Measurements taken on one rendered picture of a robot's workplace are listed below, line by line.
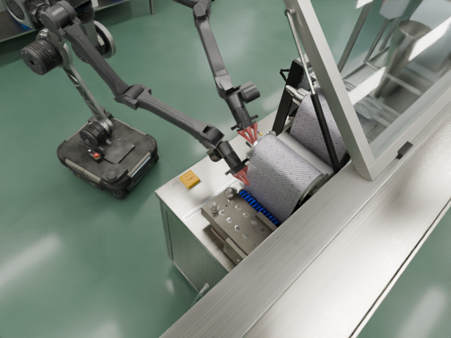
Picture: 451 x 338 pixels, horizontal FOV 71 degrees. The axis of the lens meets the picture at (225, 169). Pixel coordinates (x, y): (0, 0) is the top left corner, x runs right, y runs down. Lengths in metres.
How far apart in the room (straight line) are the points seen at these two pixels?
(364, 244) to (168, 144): 2.19
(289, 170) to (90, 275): 1.63
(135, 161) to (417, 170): 1.87
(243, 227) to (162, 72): 2.54
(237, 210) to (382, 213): 0.57
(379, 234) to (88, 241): 1.97
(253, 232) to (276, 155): 0.32
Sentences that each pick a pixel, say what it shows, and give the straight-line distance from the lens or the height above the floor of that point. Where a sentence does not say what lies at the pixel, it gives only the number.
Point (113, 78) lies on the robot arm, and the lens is 1.45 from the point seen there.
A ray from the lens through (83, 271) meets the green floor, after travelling 2.39.
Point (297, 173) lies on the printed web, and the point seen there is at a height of 1.30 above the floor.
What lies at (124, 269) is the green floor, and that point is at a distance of 2.33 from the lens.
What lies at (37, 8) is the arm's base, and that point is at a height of 1.48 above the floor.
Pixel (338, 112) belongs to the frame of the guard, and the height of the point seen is 1.75.
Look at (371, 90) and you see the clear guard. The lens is 0.75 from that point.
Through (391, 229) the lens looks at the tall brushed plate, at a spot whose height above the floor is 1.44.
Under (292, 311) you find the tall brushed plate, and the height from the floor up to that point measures 1.44.
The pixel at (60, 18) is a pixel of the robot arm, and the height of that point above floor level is 1.49.
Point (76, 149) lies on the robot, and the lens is 2.62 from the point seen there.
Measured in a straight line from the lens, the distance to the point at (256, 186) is 1.28.
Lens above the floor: 2.17
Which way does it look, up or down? 54 degrees down
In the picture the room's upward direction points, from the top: 9 degrees clockwise
